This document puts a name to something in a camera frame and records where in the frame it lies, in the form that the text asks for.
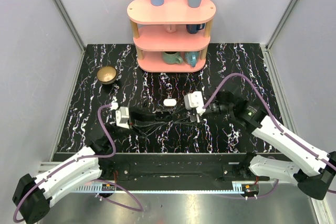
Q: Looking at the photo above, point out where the white earbuds charging case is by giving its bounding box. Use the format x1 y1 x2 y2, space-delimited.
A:
163 99 177 107

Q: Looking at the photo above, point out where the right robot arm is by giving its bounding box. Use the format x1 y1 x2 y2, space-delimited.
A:
172 91 335 200

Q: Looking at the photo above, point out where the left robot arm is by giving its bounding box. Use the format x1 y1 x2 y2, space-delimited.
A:
12 103 121 223

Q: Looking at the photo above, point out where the gold bowl with dark rim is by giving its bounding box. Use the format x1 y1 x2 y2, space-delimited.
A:
97 66 118 84

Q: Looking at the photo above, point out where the light blue ceramic mug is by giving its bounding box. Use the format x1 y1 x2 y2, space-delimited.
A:
184 51 199 67

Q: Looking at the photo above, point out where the green ceramic mug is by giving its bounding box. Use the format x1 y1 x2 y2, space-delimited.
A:
162 51 183 65

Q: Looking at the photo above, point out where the pink three-tier wooden shelf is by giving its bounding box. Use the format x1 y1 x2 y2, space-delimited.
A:
127 0 216 72

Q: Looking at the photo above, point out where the dark blue mug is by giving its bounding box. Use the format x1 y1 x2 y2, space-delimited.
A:
186 23 205 34

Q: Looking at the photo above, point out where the pink mug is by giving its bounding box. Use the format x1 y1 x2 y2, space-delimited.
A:
164 24 177 33

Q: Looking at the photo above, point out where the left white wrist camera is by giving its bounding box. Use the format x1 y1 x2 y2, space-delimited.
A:
111 102 130 129

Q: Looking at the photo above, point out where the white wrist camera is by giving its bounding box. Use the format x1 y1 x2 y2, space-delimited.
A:
184 91 206 115
111 102 130 129

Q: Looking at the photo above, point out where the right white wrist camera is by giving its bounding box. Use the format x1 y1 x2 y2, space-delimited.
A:
184 91 206 115

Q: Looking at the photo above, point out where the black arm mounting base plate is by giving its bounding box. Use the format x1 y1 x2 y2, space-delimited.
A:
98 153 257 182

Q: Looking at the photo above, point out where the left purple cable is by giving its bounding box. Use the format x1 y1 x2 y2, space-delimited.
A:
13 104 144 222

